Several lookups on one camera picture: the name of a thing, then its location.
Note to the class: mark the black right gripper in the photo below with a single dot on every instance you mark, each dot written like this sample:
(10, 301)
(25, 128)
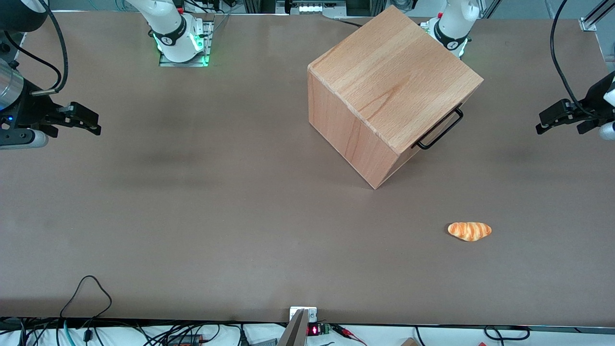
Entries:
(30, 109)

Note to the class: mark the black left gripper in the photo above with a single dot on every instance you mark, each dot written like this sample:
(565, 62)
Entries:
(594, 97)

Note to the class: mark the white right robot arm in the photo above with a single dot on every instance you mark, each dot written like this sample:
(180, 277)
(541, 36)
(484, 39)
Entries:
(168, 24)

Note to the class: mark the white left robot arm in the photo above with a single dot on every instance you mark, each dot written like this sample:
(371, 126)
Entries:
(451, 24)

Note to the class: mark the light wooden drawer cabinet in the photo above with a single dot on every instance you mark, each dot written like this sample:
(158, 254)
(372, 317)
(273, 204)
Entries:
(384, 72)

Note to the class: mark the orange toy croissant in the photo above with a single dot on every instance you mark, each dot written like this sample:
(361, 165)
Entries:
(469, 231)

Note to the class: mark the orange black device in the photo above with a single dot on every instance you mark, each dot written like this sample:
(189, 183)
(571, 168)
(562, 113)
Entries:
(185, 340)

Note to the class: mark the white lit device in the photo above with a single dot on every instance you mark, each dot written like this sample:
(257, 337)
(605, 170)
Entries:
(314, 6)

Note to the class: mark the red clip lead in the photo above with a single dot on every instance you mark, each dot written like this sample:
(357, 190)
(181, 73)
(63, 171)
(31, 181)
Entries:
(348, 334)

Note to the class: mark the small red digit display module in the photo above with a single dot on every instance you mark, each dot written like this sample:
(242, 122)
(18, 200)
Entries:
(314, 329)

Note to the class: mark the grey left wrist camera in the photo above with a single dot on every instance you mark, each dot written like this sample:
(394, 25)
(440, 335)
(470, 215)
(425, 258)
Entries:
(608, 131)

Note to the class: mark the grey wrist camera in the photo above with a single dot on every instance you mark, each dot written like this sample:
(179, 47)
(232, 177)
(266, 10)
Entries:
(21, 139)
(608, 131)

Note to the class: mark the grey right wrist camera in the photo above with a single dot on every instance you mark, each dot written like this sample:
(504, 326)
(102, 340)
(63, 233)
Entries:
(21, 139)

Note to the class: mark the aluminium profile bracket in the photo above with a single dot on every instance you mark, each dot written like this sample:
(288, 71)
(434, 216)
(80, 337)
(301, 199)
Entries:
(593, 19)

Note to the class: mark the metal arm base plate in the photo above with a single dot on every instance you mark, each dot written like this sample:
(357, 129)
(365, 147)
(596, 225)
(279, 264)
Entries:
(210, 43)

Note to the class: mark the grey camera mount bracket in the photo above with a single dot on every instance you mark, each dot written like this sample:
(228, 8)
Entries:
(300, 327)

